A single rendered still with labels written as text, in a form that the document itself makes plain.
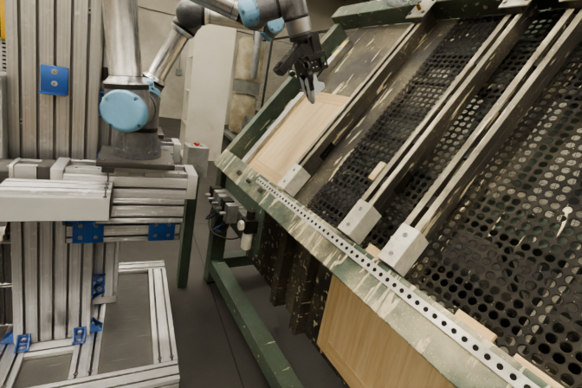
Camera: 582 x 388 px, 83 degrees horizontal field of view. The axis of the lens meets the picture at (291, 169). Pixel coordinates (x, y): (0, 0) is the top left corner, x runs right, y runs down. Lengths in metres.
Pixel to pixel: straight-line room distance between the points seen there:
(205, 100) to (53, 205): 4.34
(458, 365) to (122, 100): 1.02
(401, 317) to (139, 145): 0.91
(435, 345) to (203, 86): 4.81
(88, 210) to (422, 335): 0.94
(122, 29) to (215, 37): 4.32
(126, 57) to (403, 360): 1.26
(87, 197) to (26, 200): 0.14
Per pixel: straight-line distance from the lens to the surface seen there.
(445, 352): 0.90
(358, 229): 1.11
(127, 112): 1.01
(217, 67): 5.31
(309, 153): 1.46
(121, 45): 1.03
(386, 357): 1.37
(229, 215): 1.60
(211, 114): 5.34
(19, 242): 1.52
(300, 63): 1.06
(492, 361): 0.87
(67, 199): 1.10
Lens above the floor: 1.34
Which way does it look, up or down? 14 degrees down
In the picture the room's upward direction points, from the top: 10 degrees clockwise
